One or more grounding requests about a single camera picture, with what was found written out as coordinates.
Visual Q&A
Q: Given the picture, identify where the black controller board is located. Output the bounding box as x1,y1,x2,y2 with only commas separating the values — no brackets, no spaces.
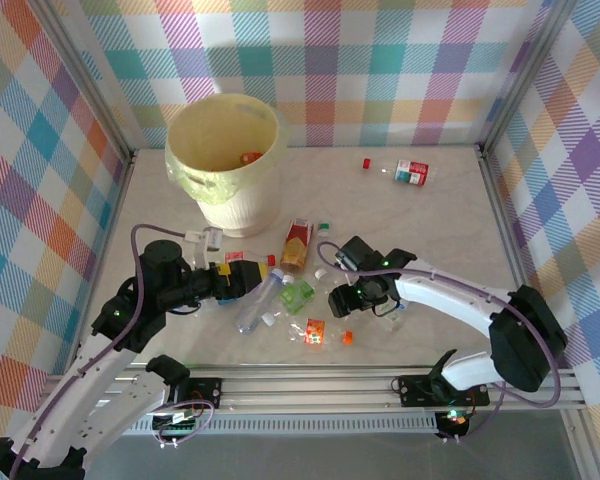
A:
433,408,472,444
151,409,204,448

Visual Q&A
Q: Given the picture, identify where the cream plastic bin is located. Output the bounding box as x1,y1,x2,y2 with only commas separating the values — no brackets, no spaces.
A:
164,93,290,239

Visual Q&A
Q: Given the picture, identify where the clear bottle green cap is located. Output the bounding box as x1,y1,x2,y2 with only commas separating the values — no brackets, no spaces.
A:
313,222,337,271

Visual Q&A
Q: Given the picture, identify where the plain clear water bottle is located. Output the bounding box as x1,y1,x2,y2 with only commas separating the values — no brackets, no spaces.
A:
235,267,286,335

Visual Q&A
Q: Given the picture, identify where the clear cola bottle red label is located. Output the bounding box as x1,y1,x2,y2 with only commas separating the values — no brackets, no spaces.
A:
223,250,278,266

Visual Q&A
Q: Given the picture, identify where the aluminium frame post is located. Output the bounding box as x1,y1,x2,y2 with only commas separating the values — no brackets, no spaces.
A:
477,0,581,159
38,0,136,161

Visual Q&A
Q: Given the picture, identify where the crushed bottle orange label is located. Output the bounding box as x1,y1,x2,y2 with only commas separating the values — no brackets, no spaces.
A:
285,317,355,352

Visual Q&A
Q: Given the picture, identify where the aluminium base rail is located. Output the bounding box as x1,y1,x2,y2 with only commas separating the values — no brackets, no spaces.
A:
34,367,589,416

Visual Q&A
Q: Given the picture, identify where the red and tan label bottle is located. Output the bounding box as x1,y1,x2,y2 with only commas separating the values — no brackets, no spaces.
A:
278,217,316,288

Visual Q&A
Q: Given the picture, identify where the grey slotted cable duct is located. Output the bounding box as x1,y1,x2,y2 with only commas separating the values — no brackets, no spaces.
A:
58,418,444,436

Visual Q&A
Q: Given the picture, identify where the clear bottle red white label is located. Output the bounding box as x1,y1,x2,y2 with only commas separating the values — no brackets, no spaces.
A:
362,157,439,188

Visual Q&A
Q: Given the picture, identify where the green label bottle white cap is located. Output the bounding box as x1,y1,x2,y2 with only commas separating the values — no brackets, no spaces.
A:
262,278,318,327

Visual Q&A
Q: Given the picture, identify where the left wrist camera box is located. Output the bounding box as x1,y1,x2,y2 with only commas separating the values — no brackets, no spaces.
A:
183,226,225,269

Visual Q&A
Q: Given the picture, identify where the aluminium side rail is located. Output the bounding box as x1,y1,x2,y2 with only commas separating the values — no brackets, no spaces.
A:
64,149,139,376
477,147,555,371

